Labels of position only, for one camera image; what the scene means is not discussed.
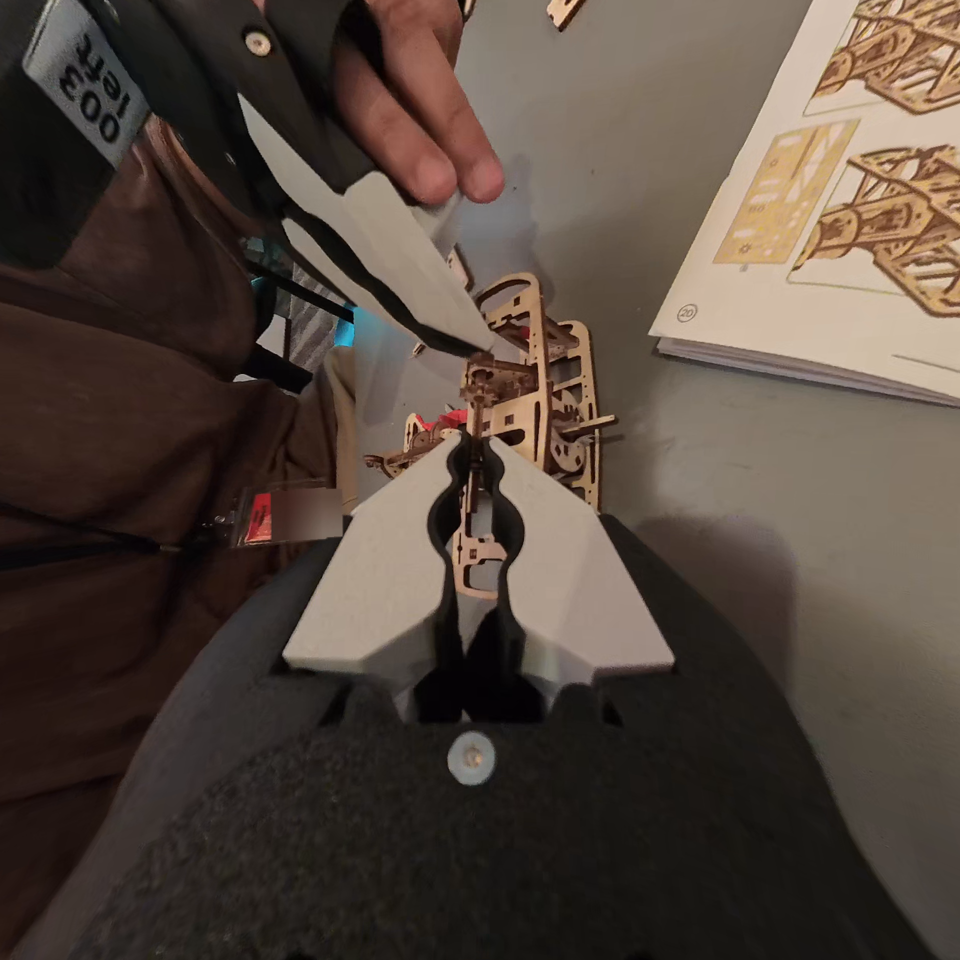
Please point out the person's brown jacket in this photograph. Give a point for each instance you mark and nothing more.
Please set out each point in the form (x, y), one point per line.
(112, 450)

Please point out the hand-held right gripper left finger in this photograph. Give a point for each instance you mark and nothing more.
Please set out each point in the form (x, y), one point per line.
(375, 592)

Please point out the clear badge holder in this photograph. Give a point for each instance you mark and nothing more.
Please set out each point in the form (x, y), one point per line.
(259, 517)

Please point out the open instruction booklet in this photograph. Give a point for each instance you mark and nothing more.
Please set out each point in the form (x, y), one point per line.
(712, 300)

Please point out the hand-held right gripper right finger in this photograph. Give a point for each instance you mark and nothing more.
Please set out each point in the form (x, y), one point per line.
(585, 592)

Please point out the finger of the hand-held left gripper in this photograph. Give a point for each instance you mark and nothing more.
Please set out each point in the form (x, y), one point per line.
(345, 277)
(412, 255)

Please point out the person's left hand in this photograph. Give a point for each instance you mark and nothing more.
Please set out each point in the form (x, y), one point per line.
(412, 97)

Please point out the wooden biplane model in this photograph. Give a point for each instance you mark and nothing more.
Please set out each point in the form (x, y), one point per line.
(582, 339)

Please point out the grey desk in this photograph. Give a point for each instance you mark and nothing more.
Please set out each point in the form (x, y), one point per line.
(600, 187)

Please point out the small wooden part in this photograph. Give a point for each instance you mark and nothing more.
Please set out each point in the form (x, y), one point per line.
(566, 11)
(459, 271)

